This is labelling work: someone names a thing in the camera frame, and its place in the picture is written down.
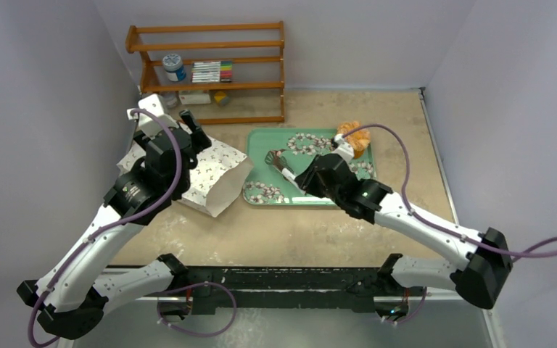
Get white patterned paper bag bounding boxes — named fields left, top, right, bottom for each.
left=104, top=123, right=252, bottom=218

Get orange fake bread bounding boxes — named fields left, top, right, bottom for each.
left=337, top=120, right=371, bottom=159

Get metal tongs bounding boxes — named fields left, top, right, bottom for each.
left=264, top=149, right=305, bottom=194

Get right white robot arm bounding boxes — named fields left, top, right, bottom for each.
left=290, top=154, right=513, bottom=310

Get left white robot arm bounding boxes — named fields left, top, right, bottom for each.
left=17, top=109, right=211, bottom=347

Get white small box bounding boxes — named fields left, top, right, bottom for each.
left=178, top=90, right=212, bottom=105

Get yellow grey sharpener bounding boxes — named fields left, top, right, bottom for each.
left=213, top=91, right=230, bottom=107

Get small clear jar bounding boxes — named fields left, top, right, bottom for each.
left=160, top=91, right=179, bottom=109

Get green floral tray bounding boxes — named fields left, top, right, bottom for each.
left=242, top=127, right=379, bottom=207

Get pack of coloured markers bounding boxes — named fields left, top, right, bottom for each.
left=191, top=60, right=233, bottom=83

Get wooden shelf rack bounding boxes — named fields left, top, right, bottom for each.
left=125, top=21, right=286, bottom=125

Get blue lidded jar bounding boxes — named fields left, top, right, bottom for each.
left=162, top=54, right=186, bottom=82

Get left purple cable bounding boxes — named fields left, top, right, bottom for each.
left=28, top=108, right=183, bottom=348

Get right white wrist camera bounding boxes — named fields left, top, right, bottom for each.
left=331, top=133, right=355, bottom=162

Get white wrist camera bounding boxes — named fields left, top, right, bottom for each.
left=125, top=94, right=178, bottom=138
left=331, top=133, right=355, bottom=162

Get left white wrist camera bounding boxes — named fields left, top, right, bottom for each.
left=125, top=94, right=178, bottom=138

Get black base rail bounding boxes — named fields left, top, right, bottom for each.
left=140, top=264, right=426, bottom=315

